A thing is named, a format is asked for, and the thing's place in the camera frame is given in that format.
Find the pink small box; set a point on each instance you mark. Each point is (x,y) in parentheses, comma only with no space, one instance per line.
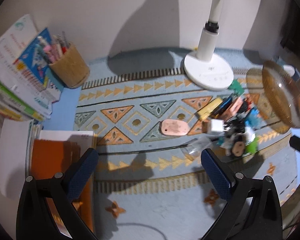
(232,109)

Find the orange notebook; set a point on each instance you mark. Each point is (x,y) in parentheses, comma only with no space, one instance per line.
(55,151)

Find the clear plastic cup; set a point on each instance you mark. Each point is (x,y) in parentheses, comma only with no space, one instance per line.
(193,150)

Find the pink oval tag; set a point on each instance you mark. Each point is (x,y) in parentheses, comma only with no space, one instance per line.
(175,128)

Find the dark green leaf toy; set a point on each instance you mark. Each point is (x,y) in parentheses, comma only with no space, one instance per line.
(236,88)

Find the amber glass bowl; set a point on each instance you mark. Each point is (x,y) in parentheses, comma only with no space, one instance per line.
(276,96)

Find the stack of books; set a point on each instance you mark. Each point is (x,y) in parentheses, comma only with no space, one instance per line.
(23,70)

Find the yellow eraser block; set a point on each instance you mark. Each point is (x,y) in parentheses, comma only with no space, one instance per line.
(205,112)

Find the light green leaf toy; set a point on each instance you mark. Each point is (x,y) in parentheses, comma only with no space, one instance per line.
(252,147)

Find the patterned blue table mat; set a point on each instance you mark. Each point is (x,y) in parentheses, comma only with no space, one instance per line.
(144,186)

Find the white desk lamp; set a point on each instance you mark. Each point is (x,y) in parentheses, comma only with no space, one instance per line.
(204,67)

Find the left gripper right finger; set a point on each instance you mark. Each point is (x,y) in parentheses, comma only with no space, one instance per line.
(252,209)

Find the blue block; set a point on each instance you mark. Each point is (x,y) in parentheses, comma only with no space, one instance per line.
(253,119)

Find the cartoon figure toy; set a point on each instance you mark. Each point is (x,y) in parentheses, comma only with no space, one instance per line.
(235,143)

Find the blue pen-like object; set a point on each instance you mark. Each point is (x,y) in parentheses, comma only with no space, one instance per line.
(222,107)

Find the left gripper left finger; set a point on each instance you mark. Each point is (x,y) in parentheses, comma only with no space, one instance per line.
(34,218)

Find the cork pen holder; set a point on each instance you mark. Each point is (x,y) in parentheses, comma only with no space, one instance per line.
(71,69)

